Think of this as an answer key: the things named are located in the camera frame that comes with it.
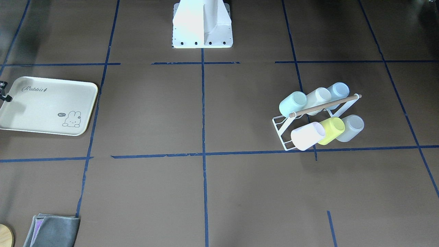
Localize wooden mug tree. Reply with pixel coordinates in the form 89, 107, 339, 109
0, 224, 15, 247

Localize grey folded cloth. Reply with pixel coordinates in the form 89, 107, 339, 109
23, 213, 81, 247

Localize cream rabbit tray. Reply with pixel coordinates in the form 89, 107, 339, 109
0, 77, 98, 136

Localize grey cup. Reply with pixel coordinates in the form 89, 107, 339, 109
336, 115, 364, 142

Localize white wire cup rack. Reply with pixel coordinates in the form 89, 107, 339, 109
272, 93, 362, 151

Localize white pedestal column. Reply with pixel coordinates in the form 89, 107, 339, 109
171, 0, 234, 49

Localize light blue cup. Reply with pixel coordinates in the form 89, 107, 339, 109
327, 82, 350, 102

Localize pink cup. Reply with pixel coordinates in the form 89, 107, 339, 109
290, 122, 325, 151

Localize white cup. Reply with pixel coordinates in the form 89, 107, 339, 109
303, 87, 331, 109

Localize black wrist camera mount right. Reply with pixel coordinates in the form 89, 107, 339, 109
0, 80, 12, 103

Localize yellow cup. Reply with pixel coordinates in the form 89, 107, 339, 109
318, 117, 345, 145

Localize green cup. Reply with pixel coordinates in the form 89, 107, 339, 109
279, 91, 308, 118

